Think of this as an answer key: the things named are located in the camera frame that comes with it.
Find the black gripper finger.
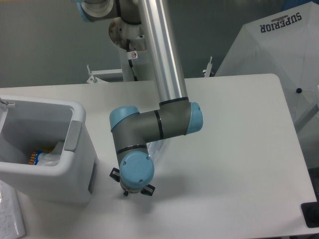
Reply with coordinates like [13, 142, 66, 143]
[140, 184, 155, 196]
[109, 168, 121, 181]

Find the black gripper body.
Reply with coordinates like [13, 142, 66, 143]
[120, 180, 146, 197]

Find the crushed clear plastic bottle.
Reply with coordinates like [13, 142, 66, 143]
[147, 139, 169, 162]

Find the clear plastic wrapper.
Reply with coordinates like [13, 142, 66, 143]
[36, 141, 64, 166]

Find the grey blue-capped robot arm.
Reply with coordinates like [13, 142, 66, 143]
[77, 0, 203, 196]

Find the white trash can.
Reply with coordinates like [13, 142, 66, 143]
[0, 95, 98, 203]

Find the blue yellow snack package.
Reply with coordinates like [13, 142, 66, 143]
[28, 150, 52, 166]

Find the white paper notebook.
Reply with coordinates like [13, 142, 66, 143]
[0, 181, 27, 239]

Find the black device at edge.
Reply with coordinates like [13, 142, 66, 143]
[301, 202, 319, 228]

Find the white Superior umbrella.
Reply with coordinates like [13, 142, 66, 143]
[216, 1, 319, 132]

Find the white metal base bracket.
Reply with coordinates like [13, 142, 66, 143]
[87, 64, 124, 84]

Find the black cable on pedestal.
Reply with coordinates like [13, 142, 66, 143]
[126, 38, 139, 82]

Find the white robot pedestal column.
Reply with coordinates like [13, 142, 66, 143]
[109, 17, 154, 82]

